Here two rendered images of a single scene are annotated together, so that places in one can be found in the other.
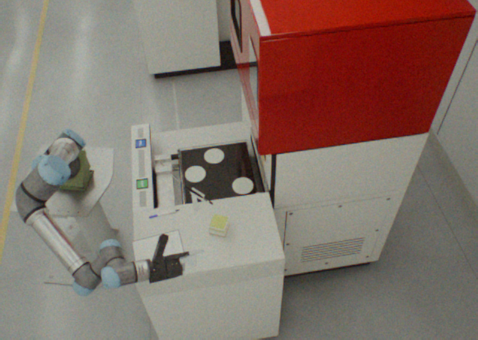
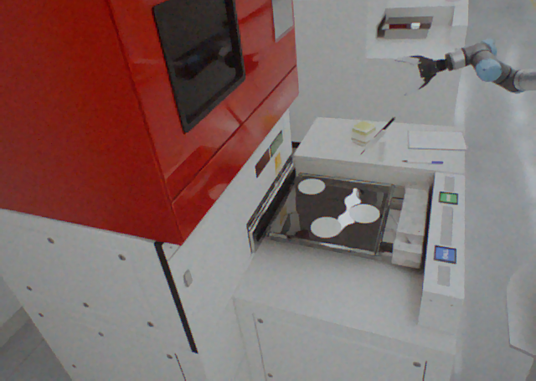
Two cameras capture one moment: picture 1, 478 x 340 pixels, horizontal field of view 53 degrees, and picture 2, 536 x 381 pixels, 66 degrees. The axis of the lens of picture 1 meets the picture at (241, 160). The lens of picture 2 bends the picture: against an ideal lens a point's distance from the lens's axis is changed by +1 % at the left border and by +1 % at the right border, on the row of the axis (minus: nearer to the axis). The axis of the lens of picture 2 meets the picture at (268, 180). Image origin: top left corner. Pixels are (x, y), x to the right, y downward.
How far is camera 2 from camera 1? 2.74 m
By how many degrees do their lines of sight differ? 91
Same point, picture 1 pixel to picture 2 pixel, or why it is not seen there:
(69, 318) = not seen: outside the picture
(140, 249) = (457, 142)
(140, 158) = (449, 234)
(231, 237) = not seen: hidden behind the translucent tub
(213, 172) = (337, 208)
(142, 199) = (450, 184)
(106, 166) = (522, 309)
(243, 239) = (343, 131)
